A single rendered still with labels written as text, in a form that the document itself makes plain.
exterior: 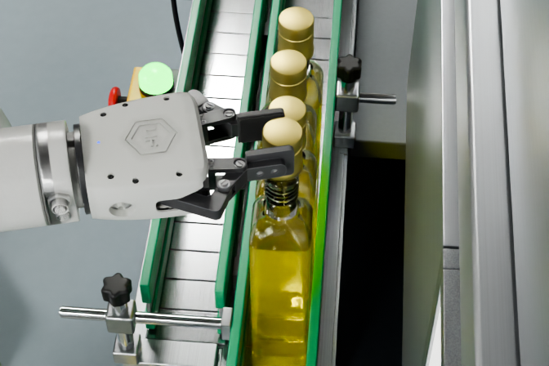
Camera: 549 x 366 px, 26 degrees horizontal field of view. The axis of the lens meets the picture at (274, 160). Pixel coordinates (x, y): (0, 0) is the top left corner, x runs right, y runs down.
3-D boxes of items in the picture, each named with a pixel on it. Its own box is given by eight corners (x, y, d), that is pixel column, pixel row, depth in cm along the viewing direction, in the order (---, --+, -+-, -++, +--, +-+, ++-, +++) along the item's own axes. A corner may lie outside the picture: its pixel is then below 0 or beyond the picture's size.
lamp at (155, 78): (171, 100, 152) (169, 83, 149) (136, 97, 152) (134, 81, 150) (176, 74, 154) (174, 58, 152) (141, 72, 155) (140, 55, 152)
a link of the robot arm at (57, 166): (38, 185, 91) (78, 180, 91) (32, 102, 97) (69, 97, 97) (54, 249, 97) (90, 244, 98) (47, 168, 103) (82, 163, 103)
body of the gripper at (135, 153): (67, 189, 91) (212, 170, 93) (58, 95, 98) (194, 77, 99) (79, 247, 97) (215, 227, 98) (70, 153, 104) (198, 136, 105)
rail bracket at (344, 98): (390, 158, 139) (399, 78, 128) (332, 154, 139) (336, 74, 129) (390, 132, 141) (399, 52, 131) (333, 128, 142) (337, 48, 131)
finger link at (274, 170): (217, 184, 94) (300, 172, 95) (212, 153, 97) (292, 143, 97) (219, 208, 97) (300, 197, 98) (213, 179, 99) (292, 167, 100)
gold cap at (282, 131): (298, 146, 103) (298, 112, 100) (306, 177, 101) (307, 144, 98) (257, 153, 103) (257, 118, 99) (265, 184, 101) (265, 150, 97)
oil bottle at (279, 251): (306, 359, 121) (311, 234, 104) (251, 356, 121) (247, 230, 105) (309, 313, 124) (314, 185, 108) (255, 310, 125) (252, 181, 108)
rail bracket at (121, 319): (232, 374, 119) (229, 305, 110) (67, 362, 120) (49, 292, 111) (235, 348, 121) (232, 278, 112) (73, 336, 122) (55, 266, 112)
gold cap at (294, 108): (305, 157, 107) (305, 124, 104) (265, 154, 107) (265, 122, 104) (307, 127, 109) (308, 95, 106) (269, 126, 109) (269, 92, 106)
